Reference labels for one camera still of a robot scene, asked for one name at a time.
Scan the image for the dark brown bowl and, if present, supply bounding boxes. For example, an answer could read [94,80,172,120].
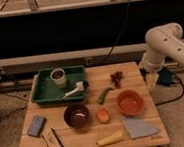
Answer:
[63,104,90,128]

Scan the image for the orange bowl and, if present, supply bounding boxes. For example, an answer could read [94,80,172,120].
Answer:
[117,89,144,116]

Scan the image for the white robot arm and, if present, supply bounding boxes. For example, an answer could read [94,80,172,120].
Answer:
[139,22,184,73]

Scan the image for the green plastic tray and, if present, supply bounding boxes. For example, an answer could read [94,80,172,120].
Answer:
[31,65,86,105]

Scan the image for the bunch of dark grapes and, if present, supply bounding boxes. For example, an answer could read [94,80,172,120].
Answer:
[110,71,123,89]

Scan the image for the green cucumber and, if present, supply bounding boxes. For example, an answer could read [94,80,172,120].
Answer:
[97,87,114,104]

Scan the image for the white cup with brown contents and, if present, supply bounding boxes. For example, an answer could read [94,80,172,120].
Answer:
[50,68,67,89]

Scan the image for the orange fruit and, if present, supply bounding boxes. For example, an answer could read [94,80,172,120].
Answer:
[96,109,110,124]

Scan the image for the yellow banana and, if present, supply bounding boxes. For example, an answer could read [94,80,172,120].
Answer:
[97,131,123,147]

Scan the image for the grey folded cloth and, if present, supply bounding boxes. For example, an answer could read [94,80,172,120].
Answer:
[120,116,160,139]

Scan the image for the blue power device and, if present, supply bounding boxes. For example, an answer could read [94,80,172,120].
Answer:
[157,67,173,86]

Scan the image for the blue sponge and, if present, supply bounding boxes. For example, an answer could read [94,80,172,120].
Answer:
[27,115,46,137]

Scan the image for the black cable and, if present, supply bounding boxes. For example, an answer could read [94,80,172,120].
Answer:
[94,0,141,63]

